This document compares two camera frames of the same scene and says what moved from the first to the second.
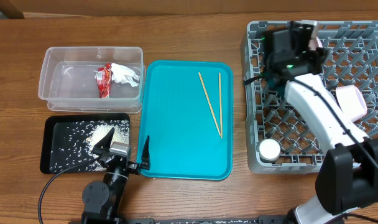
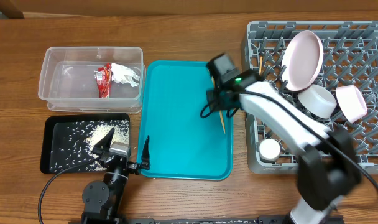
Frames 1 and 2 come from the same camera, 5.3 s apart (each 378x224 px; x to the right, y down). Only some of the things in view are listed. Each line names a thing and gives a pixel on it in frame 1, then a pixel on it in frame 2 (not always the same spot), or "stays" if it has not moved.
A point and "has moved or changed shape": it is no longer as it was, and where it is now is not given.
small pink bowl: [352, 101] stays
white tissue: [124, 74] stays
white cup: [269, 149] stays
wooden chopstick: [220, 106] has moved or changed shape
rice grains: [74, 150] stays
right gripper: [314, 58] → [215, 93]
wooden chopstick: [218, 129] → [220, 113]
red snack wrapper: [103, 78] stays
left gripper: [145, 159] stays
